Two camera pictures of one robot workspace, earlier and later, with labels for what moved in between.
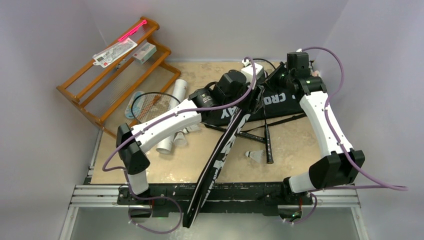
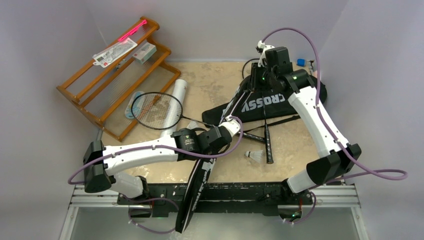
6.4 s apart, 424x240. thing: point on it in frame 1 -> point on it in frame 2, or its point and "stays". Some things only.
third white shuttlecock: [191, 128] stays
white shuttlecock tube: [179, 90] stays
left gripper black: [247, 86] -> [215, 151]
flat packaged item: [101, 58] stays
